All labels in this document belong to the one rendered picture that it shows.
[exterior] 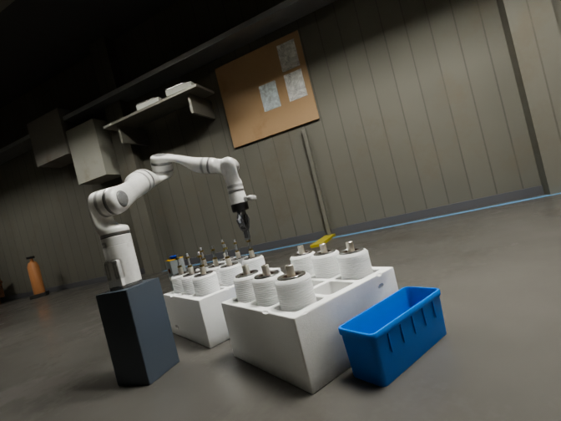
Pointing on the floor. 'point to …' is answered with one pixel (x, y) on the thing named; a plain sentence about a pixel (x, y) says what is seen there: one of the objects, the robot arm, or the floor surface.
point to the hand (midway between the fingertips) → (246, 235)
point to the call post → (174, 268)
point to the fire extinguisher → (36, 279)
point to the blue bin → (393, 334)
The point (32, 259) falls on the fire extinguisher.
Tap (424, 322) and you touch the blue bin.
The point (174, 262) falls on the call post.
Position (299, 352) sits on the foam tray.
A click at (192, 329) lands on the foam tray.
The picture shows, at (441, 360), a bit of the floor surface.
